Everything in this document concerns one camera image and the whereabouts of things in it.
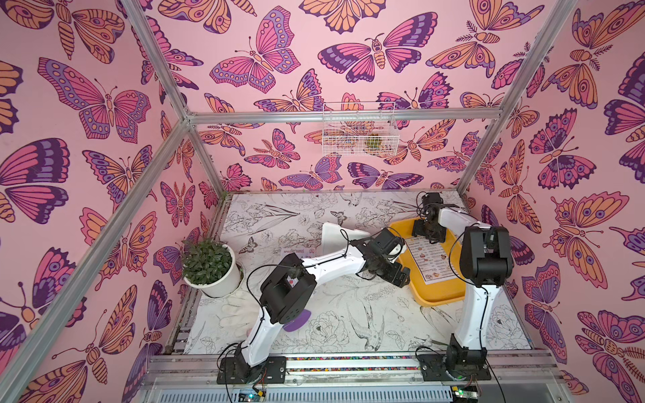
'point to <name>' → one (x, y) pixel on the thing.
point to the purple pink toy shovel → (298, 322)
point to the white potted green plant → (210, 265)
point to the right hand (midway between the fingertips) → (428, 234)
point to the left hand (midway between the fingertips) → (403, 278)
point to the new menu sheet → (432, 259)
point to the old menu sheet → (304, 253)
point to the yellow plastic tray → (437, 292)
